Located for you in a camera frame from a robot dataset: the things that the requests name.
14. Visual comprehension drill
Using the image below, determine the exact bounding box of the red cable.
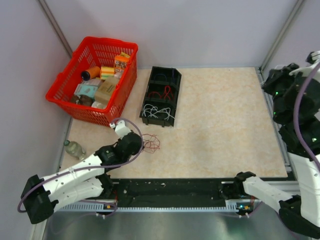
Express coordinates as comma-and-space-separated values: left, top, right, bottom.
141, 134, 162, 154
148, 85, 177, 100

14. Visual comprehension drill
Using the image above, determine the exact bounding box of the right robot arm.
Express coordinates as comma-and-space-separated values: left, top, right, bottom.
233, 61, 320, 239

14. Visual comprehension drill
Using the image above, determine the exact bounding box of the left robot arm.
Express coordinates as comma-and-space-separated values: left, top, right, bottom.
17, 131, 144, 225

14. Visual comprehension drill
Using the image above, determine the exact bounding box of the black three-compartment tray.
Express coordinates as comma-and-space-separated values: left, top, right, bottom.
139, 66, 182, 128

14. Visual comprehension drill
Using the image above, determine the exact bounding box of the white cup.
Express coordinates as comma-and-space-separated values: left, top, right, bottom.
91, 101, 107, 110

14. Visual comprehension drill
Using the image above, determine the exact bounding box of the brown cardboard box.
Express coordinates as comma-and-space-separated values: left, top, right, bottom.
94, 76, 119, 105

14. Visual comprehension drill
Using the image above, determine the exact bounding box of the dark brown round item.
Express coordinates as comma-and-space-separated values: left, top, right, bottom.
69, 94, 94, 107

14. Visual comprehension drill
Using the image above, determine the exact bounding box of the pink packet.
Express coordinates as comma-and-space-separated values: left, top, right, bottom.
82, 78, 104, 87

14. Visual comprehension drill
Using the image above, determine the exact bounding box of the teal packet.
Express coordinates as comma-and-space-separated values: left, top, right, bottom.
73, 84, 99, 99

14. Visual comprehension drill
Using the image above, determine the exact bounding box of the yellow green sponge pack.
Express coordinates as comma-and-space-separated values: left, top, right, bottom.
100, 66, 115, 80

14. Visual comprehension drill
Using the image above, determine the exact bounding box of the orange bottle black cap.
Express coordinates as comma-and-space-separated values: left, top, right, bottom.
80, 66, 101, 81

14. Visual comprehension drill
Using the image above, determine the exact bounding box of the orange snack box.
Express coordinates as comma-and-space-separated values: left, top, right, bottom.
114, 52, 130, 74

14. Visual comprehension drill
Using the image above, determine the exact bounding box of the red plastic basket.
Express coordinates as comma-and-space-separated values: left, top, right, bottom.
45, 36, 139, 127

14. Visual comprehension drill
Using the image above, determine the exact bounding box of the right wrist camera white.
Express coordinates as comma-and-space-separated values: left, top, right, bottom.
289, 50, 320, 77

